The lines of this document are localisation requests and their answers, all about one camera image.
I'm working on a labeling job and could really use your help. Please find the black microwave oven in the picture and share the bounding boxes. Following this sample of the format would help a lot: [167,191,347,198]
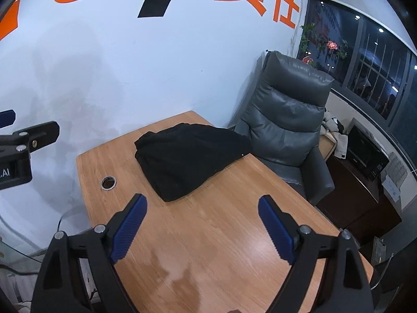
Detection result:
[345,117,390,185]

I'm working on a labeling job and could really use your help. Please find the wooden table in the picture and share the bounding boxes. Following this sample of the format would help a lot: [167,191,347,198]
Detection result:
[76,111,375,313]

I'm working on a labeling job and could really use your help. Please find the black garment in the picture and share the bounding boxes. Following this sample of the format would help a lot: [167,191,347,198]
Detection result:
[134,123,252,203]

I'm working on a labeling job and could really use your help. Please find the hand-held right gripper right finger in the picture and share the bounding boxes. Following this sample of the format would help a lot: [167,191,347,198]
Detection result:
[257,195,374,313]

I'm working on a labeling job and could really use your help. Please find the window with metal bars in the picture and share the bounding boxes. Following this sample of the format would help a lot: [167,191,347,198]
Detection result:
[297,0,417,137]

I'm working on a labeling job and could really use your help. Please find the grey cable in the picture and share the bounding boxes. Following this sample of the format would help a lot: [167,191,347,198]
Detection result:
[56,204,85,233]

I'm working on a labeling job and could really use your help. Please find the artificial vine with flowers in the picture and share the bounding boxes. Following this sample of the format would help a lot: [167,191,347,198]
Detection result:
[298,23,350,70]

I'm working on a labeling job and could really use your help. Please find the paper sheets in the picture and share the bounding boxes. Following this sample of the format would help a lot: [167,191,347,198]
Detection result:
[379,152,409,203]

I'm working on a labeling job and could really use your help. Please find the dark wooden cabinet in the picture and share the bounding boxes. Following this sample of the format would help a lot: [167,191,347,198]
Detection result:
[315,135,403,246]

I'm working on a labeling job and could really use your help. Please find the white cloth bundle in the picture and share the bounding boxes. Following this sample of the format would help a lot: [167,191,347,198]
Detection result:
[319,110,351,160]

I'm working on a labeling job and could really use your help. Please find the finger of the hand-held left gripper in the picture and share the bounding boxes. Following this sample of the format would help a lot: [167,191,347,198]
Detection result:
[0,121,60,157]
[0,110,16,129]

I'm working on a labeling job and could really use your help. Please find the grey leather armchair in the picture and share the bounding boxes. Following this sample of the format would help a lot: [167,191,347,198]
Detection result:
[227,50,336,207]

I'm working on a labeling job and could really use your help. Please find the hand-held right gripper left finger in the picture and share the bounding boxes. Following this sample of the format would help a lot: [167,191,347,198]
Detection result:
[31,193,148,313]

